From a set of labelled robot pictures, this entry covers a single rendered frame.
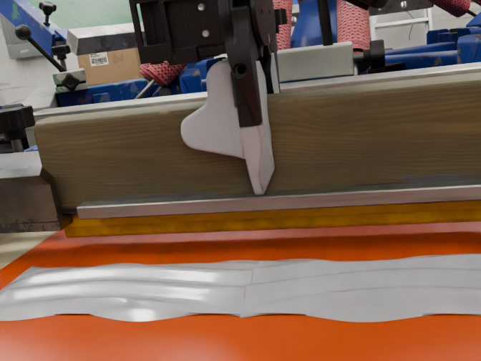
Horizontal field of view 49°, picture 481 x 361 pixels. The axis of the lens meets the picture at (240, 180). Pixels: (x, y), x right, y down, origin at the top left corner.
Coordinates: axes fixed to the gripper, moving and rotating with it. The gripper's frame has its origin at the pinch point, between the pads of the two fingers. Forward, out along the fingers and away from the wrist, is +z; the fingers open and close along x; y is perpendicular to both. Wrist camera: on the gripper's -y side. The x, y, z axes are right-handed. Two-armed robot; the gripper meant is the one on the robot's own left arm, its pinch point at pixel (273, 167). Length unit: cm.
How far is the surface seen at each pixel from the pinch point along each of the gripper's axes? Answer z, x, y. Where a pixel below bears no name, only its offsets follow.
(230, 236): 5.2, 0.0, 4.1
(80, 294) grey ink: 4.7, 9.6, 11.6
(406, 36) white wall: 13, -412, -41
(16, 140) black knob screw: -2.4, -9.9, 28.1
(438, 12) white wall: -1, -412, -65
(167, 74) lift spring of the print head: -4, -58, 29
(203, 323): 5.2, 12.3, 2.6
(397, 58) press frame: 0, -72, -13
